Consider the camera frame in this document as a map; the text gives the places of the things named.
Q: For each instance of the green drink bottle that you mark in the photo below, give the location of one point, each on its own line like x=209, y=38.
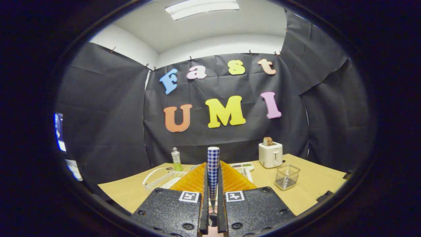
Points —
x=177, y=159

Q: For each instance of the black table clamp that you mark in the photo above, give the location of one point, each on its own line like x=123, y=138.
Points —
x=348, y=175
x=325, y=196

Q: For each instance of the ceiling light panel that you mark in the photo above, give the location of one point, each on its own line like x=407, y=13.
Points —
x=202, y=8

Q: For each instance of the white divided bean dish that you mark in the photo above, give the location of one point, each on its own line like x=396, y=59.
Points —
x=243, y=165

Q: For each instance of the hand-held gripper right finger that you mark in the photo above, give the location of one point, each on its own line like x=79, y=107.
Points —
x=256, y=210

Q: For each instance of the white toaster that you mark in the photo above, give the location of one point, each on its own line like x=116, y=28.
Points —
x=270, y=154

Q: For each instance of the brown bread slice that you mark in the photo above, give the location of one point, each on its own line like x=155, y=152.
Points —
x=268, y=141

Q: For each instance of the bright monitor screen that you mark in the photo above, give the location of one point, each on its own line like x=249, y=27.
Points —
x=59, y=131

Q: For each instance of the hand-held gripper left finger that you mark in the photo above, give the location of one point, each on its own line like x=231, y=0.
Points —
x=171, y=210

